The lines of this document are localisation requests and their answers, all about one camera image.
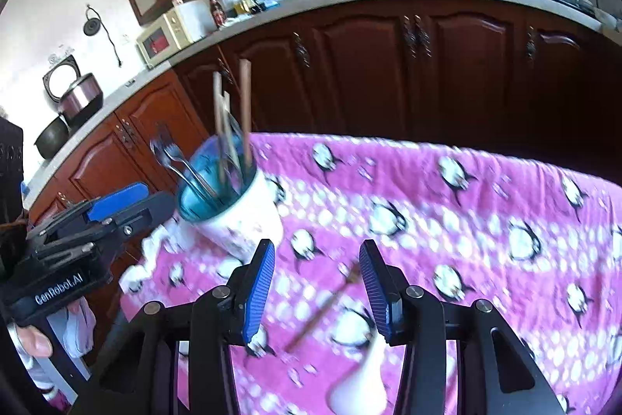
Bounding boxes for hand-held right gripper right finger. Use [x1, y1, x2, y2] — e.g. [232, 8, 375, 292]
[358, 240, 567, 415]

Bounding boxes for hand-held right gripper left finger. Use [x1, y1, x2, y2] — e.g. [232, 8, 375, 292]
[73, 239, 276, 415]

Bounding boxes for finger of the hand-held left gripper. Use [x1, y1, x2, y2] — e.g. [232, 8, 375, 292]
[34, 193, 175, 267]
[26, 182, 149, 245]

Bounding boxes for metal spoon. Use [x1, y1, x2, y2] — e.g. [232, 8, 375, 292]
[169, 147, 222, 201]

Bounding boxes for metal fork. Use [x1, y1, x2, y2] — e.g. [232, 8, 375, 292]
[150, 134, 217, 204]

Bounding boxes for white floral utensil holder cup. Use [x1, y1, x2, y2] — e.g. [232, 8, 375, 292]
[176, 135, 284, 261]

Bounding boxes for white ceramic soup spoon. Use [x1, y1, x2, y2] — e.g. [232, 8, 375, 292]
[328, 331, 390, 415]

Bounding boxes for person's left hand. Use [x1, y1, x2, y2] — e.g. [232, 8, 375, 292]
[17, 326, 54, 357]

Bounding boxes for black inner pot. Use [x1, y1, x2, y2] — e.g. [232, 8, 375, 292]
[34, 114, 71, 160]

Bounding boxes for pink penguin printed cloth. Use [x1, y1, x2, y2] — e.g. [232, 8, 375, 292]
[119, 132, 622, 415]

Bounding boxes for rice cooker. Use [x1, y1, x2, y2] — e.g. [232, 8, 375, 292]
[43, 54, 104, 126]

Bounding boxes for cream microwave oven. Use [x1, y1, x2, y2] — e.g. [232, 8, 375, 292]
[135, 0, 210, 68]

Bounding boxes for dark sauce bottle red label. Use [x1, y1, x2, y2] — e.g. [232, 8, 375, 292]
[206, 0, 225, 28]

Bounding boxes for wooden base cabinets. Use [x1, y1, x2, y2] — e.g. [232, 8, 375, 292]
[19, 0, 622, 250]

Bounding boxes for white bowl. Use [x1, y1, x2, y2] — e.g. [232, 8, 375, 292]
[595, 9, 621, 33]

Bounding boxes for black round hanging cable device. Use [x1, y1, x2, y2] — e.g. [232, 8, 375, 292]
[82, 5, 122, 68]

